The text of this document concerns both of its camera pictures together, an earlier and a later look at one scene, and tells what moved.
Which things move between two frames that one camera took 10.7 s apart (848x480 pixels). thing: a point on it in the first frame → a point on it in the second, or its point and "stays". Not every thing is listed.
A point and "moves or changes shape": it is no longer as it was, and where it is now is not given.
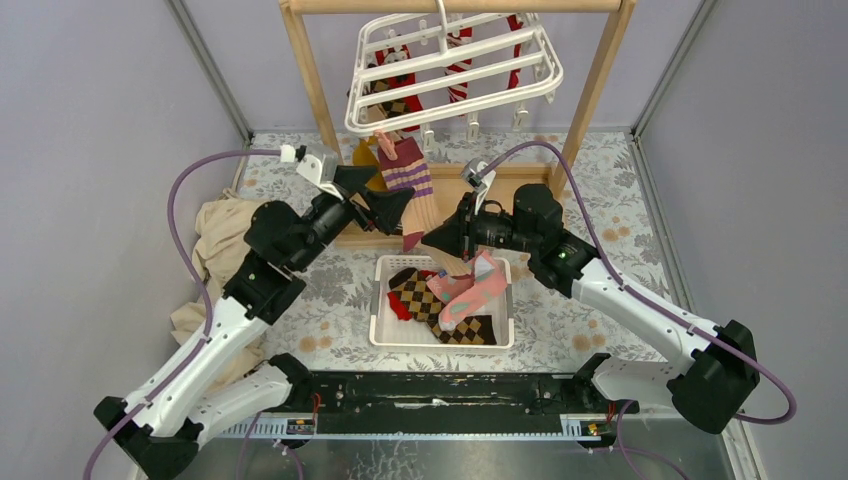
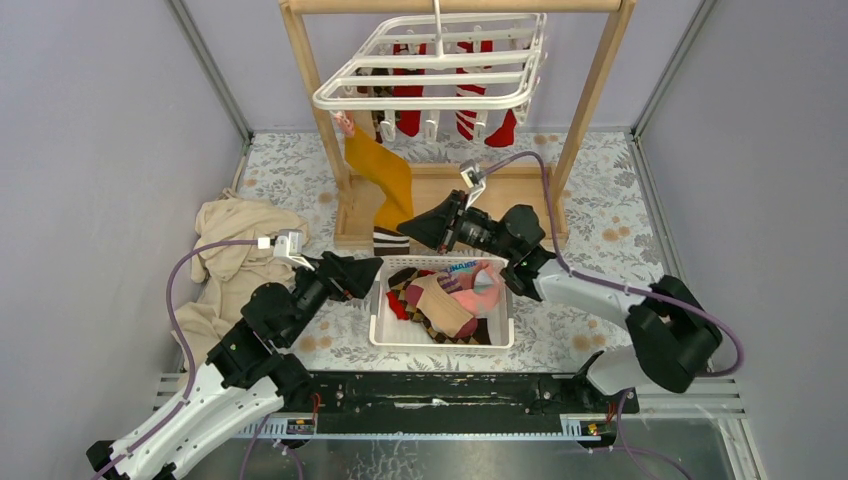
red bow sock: (393, 54) → (408, 120)
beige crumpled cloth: (220, 246) stays
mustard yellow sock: (364, 156) moves or changes shape
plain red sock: (514, 24) → (503, 136)
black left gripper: (384, 208) → (344, 278)
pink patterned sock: (464, 294) moves or changes shape
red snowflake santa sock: (398, 307) stays
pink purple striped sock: (410, 170) → (457, 279)
